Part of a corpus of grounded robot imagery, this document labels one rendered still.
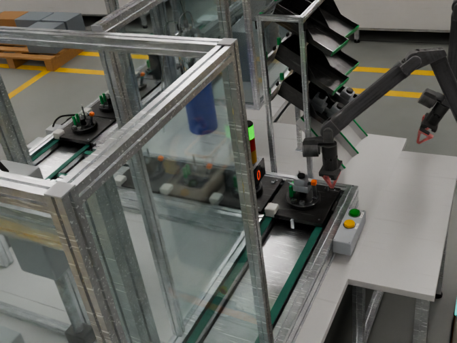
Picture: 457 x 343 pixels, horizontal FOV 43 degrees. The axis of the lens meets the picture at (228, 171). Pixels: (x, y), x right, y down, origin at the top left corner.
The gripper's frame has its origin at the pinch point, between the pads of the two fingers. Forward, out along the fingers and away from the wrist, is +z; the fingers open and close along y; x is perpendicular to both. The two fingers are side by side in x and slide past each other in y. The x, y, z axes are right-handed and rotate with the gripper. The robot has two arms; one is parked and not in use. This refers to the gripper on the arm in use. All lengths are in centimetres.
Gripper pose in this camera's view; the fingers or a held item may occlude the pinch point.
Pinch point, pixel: (331, 186)
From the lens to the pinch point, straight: 230.0
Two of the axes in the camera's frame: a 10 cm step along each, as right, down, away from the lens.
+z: 1.5, 8.2, 5.5
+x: 8.9, 1.3, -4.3
